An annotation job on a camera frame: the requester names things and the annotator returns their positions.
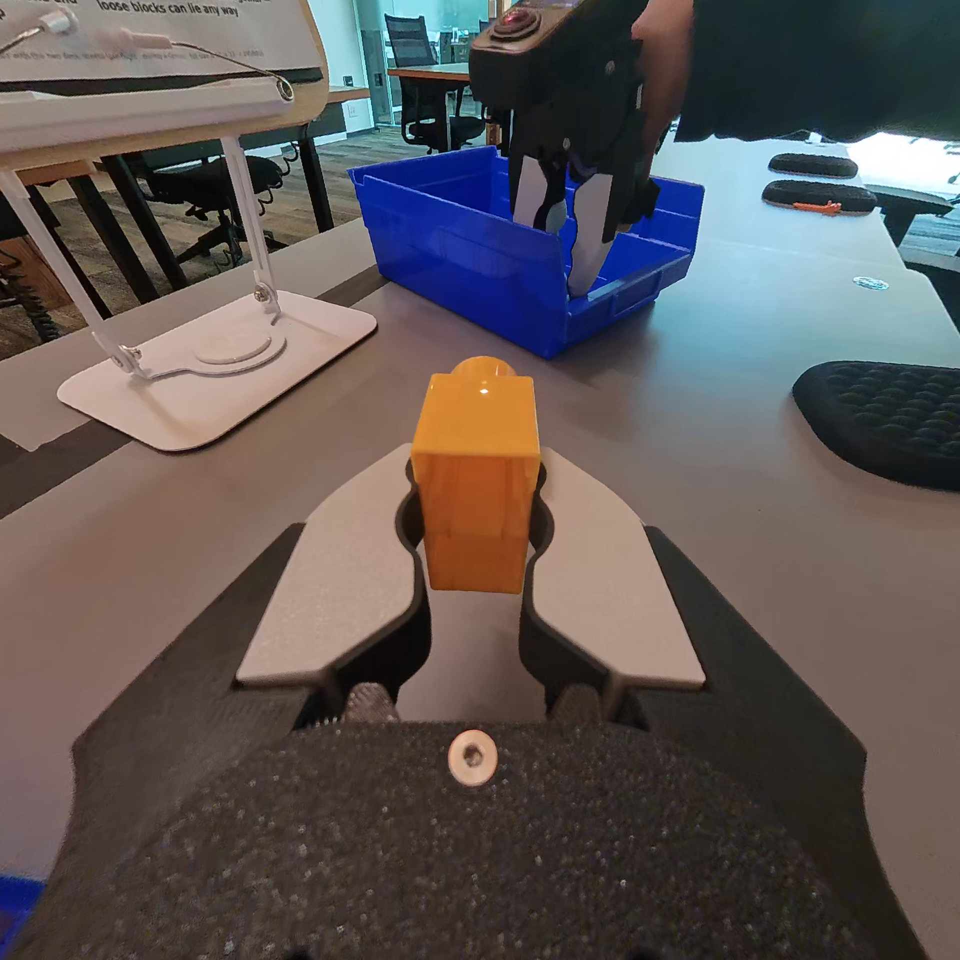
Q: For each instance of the brown box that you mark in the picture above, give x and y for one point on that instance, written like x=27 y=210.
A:
x=34 y=270

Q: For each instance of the blue plastic bin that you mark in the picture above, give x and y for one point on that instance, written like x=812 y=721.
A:
x=465 y=262

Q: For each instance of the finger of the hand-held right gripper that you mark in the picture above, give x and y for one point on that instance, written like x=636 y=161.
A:
x=529 y=191
x=592 y=232

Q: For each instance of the orange clip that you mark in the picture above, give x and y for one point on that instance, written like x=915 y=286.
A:
x=817 y=206

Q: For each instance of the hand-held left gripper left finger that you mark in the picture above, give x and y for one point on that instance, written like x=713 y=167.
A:
x=337 y=592

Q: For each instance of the white document stand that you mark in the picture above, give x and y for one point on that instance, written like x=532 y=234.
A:
x=247 y=375

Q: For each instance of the printed instruction sheet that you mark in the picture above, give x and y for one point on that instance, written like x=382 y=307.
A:
x=187 y=37

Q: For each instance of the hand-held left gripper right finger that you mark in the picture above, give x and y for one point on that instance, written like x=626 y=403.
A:
x=615 y=600

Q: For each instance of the large black mesh pad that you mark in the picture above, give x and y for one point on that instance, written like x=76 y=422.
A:
x=885 y=420

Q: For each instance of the person's right hand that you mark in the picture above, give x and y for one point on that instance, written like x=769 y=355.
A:
x=667 y=75

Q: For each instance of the yellow two-stud block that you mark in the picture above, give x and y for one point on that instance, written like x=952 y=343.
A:
x=476 y=487

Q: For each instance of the wooden-top desk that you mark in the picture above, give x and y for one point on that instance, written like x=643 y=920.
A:
x=345 y=96
x=427 y=73

